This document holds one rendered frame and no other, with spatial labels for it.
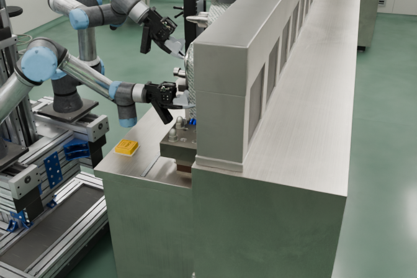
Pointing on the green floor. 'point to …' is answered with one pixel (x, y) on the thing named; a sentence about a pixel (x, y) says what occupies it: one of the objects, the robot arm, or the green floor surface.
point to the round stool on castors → (18, 34)
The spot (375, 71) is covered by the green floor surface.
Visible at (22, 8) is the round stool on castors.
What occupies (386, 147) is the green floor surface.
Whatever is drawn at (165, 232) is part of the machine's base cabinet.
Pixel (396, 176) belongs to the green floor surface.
